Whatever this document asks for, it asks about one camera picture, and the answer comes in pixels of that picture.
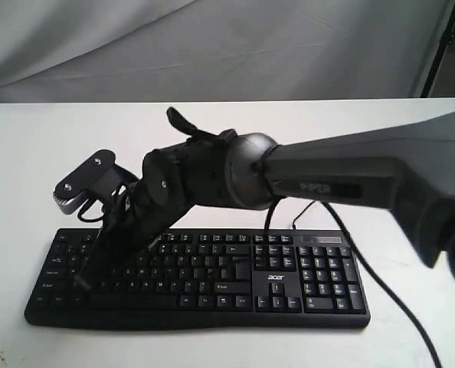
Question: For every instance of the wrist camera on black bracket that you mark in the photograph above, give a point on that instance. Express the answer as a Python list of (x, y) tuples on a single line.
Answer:
[(95, 179)]

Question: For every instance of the grey backdrop cloth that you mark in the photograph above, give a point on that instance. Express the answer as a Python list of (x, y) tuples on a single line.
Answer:
[(164, 51)]

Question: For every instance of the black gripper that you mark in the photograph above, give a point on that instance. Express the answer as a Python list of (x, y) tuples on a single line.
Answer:
[(134, 220)]

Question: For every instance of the black Acer keyboard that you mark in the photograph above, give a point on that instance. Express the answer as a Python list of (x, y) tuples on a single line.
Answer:
[(205, 278)]

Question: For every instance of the black stand pole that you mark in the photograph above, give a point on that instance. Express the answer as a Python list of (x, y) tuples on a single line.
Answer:
[(446, 38)]

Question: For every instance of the dark grey Piper robot arm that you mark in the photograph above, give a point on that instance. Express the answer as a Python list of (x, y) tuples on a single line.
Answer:
[(408, 170)]

